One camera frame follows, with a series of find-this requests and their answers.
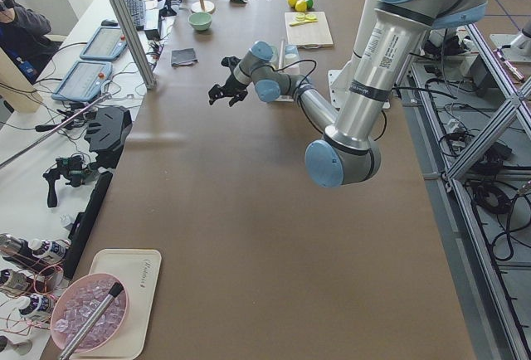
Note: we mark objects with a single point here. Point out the black computer mouse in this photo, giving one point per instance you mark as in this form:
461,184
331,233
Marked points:
109,23

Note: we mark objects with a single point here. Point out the wooden cutting board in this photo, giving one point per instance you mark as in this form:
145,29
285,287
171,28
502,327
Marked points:
312,34

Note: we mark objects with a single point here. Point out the black plastic gripper housing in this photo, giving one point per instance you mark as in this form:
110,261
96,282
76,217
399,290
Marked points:
106,134

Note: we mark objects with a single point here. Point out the mint green bowl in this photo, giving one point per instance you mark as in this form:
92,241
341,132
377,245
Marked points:
200,21

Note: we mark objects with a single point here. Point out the light blue cup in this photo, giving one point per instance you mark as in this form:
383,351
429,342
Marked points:
291,49

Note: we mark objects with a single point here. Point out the yellow plastic knife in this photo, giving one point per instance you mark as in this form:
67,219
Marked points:
302,22

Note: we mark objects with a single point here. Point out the aluminium frame post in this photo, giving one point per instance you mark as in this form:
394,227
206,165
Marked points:
135,46

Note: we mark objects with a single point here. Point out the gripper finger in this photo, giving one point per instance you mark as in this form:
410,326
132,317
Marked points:
217,92
237,96

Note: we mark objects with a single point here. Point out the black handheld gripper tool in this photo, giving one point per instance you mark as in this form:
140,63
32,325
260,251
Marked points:
73,170

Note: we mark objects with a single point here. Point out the black keyboard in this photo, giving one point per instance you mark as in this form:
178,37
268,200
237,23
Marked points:
137,12

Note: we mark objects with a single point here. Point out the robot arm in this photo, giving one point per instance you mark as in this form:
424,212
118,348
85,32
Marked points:
346,153

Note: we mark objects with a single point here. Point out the blue teach pendant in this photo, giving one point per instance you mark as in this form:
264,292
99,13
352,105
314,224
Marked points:
107,44
83,81

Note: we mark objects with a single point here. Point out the pink bowl of ice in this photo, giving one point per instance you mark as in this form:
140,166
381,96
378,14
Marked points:
78,302

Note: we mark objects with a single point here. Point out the white wire cup holder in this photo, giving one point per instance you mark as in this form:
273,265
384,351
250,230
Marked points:
287,64

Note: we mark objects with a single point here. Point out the grey folded cloth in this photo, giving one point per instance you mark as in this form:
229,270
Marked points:
183,57

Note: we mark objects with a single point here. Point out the black flat bar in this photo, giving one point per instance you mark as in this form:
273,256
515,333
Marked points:
83,225

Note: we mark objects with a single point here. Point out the metal rod black tip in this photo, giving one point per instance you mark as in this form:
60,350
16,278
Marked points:
70,348

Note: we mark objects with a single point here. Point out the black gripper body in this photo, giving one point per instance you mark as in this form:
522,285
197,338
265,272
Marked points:
231,83

